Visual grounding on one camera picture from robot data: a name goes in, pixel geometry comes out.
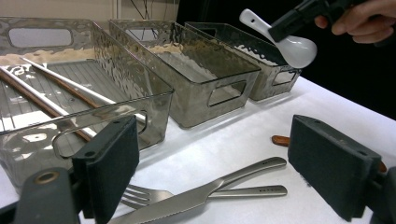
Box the brown wooden spoon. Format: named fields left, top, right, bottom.
left=271, top=134, right=388, bottom=175

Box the white ceramic spoon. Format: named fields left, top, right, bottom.
left=238, top=8, right=318, bottom=70

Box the black cable bundle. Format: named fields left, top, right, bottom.
left=129, top=0, right=166, bottom=38

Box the smoky clear plastic bin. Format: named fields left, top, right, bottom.
left=107, top=19, right=262, bottom=130
left=184, top=21, right=303, bottom=102
left=0, top=17, right=176, bottom=195

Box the steel fork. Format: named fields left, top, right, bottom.
left=120, top=184, right=289, bottom=211

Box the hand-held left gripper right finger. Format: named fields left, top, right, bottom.
left=287, top=114, right=383, bottom=223

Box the silver metal chopstick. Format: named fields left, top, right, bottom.
left=20, top=56, right=149, bottom=125
left=0, top=65, right=98, bottom=138

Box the brown wooden chopstick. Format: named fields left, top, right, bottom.
left=0, top=68, right=93, bottom=144
left=46, top=72, right=104, bottom=109

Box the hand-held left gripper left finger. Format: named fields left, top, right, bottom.
left=71, top=115, right=141, bottom=224

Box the steel table knife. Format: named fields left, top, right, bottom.
left=106, top=156, right=288, bottom=224

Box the beige wooden desk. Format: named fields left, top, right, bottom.
left=0, top=0, right=180, bottom=21

